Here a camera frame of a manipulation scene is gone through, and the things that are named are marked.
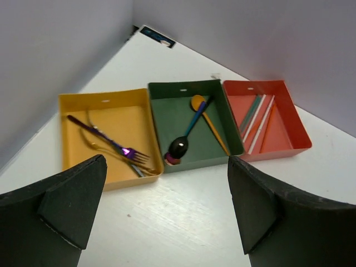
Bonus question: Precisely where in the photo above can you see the gold fork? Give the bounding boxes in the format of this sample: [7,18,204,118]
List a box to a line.
[80,110,159,176]

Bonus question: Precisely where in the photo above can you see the silver teal-handled fork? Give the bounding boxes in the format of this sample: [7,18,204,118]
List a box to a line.
[131,164,145,177]

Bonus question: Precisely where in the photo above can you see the clear white chopstick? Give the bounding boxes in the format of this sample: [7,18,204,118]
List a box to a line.
[243,95,266,142]

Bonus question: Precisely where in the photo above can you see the green square container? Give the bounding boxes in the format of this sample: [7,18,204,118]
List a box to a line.
[147,79,245,175]

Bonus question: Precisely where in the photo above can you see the black spoon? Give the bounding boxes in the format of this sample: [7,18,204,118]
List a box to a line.
[169,95,215,161]

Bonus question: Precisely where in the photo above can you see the yellow square container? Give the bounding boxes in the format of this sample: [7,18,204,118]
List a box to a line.
[58,88,164,191]

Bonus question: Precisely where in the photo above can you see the green chopstick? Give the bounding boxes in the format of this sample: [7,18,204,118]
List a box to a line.
[239,95,264,133]

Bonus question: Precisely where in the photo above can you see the red square container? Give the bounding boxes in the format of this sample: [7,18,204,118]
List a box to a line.
[222,80,312,162]

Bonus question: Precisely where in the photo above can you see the orange gold spoon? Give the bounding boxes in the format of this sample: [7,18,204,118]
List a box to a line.
[191,95,230,156]

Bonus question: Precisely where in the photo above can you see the left blue table label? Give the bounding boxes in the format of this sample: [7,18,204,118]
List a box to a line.
[140,26,176,48]

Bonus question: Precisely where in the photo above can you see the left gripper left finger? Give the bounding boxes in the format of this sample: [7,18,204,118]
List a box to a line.
[1,155,107,266]

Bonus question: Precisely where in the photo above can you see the iridescent blue purple spoon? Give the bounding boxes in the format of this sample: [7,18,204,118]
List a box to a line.
[164,101,206,166]

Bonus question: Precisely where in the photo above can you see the orange chopstick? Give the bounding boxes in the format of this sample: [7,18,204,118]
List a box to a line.
[259,103,276,154]
[244,120,261,146]

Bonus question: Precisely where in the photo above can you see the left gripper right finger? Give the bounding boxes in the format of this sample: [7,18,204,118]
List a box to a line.
[228,156,355,266]

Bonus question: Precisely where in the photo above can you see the purple fork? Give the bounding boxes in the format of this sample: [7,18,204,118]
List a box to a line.
[66,115,150,164]

